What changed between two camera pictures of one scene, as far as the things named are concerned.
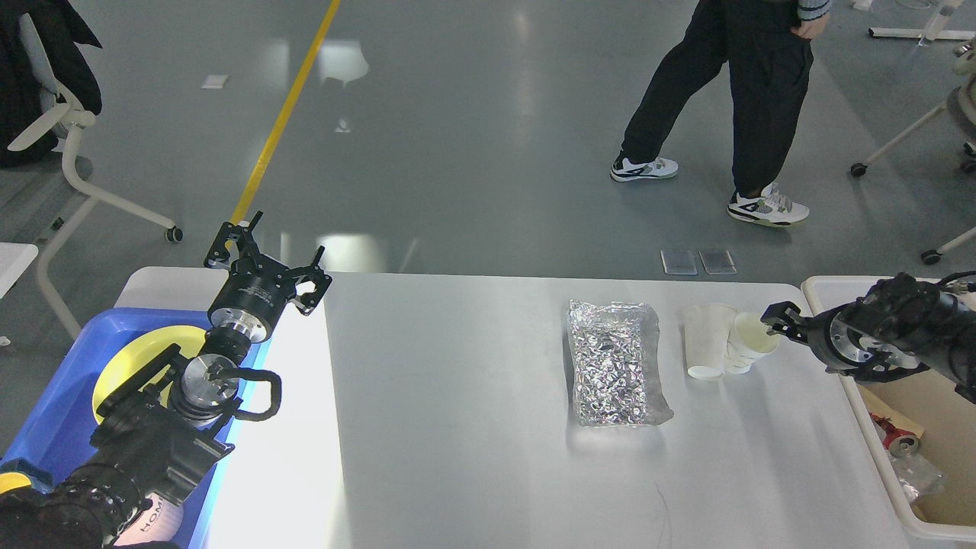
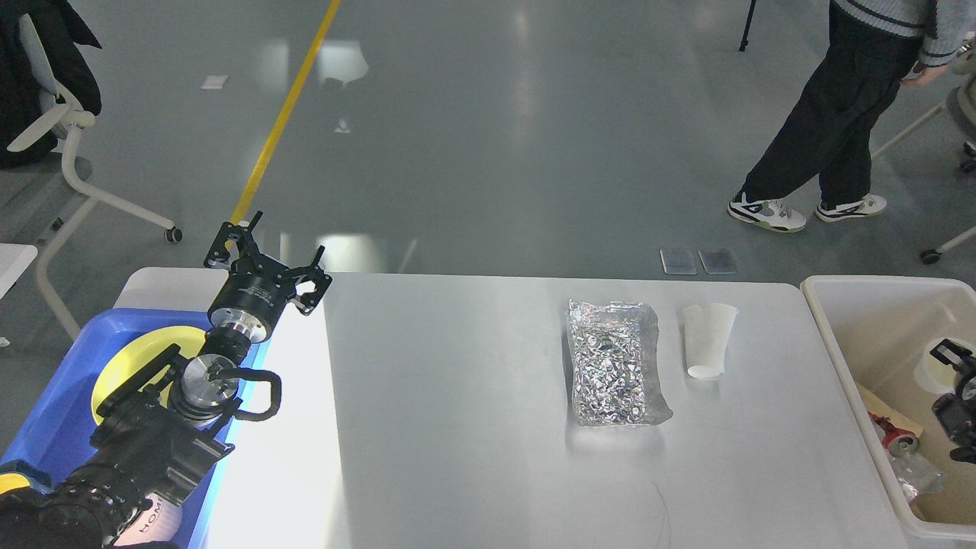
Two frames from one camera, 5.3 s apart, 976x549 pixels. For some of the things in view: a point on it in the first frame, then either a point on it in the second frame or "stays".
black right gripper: (842, 338) → (956, 412)
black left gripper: (256, 290) stays
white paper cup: (749, 342) → (933, 374)
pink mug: (161, 521) stays
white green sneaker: (774, 207) stays
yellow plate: (137, 350) stays
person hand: (810, 28) → (927, 75)
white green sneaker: (622, 170) → (869, 205)
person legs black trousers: (770, 67) → (832, 130)
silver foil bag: (614, 351) stays
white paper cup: (706, 329) stays
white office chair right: (961, 106) stays
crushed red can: (900, 443) stays
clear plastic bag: (916, 476) stays
